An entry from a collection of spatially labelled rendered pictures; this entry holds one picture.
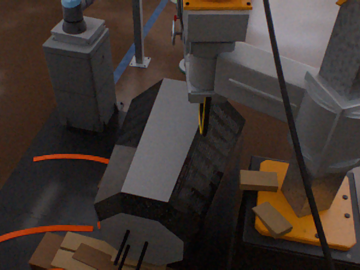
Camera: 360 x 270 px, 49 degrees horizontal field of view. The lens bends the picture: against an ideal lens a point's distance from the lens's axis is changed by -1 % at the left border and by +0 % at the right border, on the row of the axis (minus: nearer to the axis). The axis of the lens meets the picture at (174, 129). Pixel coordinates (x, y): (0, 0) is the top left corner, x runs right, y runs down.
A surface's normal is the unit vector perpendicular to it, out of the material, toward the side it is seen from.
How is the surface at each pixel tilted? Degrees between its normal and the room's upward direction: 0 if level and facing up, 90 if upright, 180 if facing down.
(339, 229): 0
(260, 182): 0
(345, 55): 90
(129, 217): 90
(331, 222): 0
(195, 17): 90
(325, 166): 90
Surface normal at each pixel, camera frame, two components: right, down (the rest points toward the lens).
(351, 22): -0.95, 0.20
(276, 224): -0.07, -0.83
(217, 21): 0.04, 0.69
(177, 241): -0.26, 0.67
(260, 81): -0.57, 0.57
